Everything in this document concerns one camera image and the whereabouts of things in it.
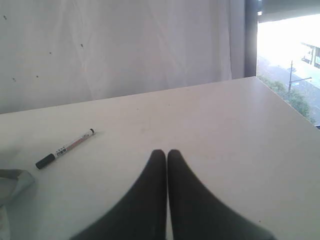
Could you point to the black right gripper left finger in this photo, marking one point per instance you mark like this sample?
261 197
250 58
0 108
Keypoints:
141 213

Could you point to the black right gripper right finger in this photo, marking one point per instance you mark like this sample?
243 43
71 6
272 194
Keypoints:
196 214

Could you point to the white marker black cap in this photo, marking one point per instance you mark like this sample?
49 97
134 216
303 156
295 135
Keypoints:
63 150

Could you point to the white fabric backpack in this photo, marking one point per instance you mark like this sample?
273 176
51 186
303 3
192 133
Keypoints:
12 182

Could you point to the dark window frame post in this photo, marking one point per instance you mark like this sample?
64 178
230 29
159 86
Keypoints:
250 37

